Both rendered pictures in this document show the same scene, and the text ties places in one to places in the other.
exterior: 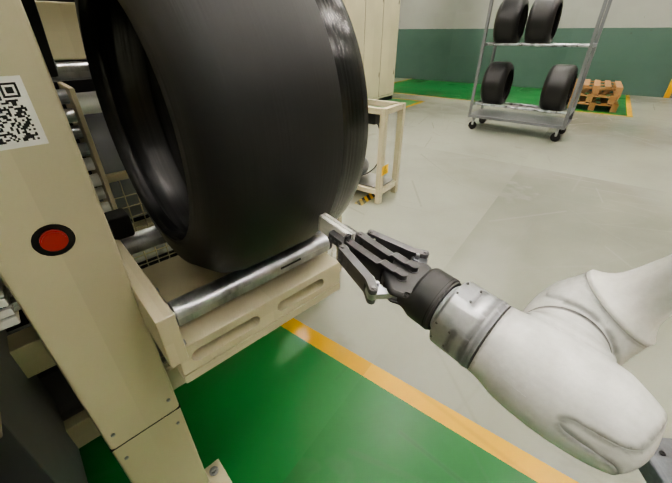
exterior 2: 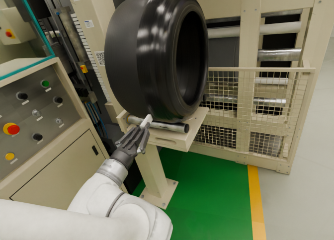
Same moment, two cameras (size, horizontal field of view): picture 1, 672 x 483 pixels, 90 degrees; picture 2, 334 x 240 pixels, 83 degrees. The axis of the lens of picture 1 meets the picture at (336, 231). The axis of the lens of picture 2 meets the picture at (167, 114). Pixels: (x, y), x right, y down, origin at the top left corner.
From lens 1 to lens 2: 76 cm
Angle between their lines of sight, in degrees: 63
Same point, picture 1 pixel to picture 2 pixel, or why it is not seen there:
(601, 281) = (125, 207)
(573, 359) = (81, 192)
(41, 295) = (112, 98)
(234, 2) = (110, 43)
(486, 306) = (102, 168)
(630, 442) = not seen: hidden behind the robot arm
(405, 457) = not seen: outside the picture
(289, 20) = (124, 48)
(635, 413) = not seen: hidden behind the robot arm
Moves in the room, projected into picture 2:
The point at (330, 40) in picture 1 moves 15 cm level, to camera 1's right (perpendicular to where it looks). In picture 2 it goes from (136, 55) to (148, 67)
